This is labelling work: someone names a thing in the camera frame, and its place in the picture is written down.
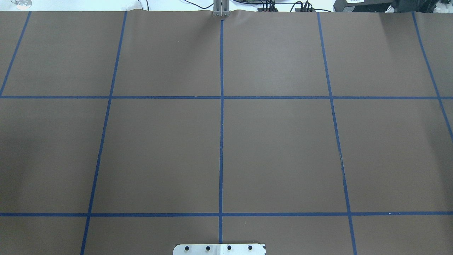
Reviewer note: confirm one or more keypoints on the black box top right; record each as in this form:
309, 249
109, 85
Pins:
380, 6

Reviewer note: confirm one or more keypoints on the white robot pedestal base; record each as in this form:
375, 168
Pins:
220, 249

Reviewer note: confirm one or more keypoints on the brown paper table mat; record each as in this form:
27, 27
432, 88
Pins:
129, 133

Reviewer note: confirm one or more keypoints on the aluminium frame post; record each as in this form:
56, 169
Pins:
221, 8

